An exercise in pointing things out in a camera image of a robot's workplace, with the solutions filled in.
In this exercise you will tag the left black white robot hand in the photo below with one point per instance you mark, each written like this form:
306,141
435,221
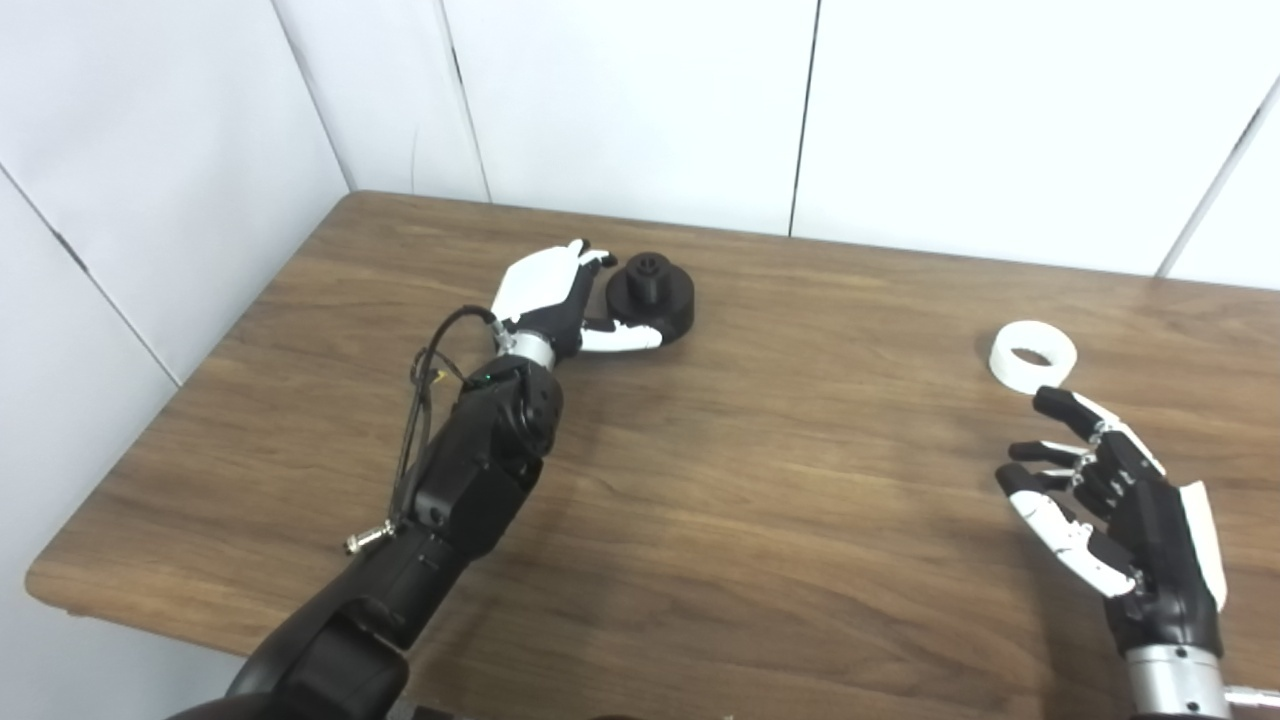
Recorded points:
540,285

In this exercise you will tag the round black part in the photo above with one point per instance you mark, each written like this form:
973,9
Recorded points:
660,300

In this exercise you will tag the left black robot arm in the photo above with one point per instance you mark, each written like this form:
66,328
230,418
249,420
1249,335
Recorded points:
480,470

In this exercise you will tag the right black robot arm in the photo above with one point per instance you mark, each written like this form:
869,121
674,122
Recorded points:
1175,682

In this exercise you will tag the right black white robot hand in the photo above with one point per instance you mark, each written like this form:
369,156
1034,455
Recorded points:
1160,540

